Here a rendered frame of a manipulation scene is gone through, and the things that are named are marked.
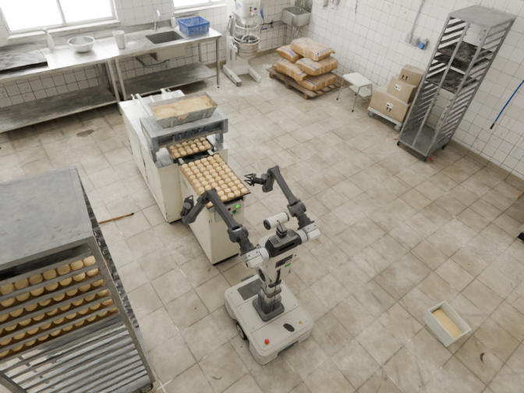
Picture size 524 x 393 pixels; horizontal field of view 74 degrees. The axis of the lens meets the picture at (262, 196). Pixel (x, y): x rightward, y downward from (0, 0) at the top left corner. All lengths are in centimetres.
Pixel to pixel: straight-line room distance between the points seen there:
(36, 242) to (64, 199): 24
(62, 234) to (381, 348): 267
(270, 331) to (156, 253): 145
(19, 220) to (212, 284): 210
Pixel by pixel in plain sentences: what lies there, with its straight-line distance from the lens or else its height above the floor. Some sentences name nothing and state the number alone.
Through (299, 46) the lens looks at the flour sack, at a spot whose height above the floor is 67.
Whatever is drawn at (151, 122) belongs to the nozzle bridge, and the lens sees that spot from 332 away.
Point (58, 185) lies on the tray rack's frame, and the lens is 182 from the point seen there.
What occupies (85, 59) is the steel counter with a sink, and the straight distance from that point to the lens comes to 538.
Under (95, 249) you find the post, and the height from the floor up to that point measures 173.
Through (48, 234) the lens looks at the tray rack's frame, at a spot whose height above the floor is 182.
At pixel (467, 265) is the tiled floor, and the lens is 432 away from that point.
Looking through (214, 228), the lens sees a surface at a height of 60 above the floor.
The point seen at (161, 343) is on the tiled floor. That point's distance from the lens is 325.
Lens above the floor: 295
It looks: 44 degrees down
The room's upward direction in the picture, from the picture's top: 5 degrees clockwise
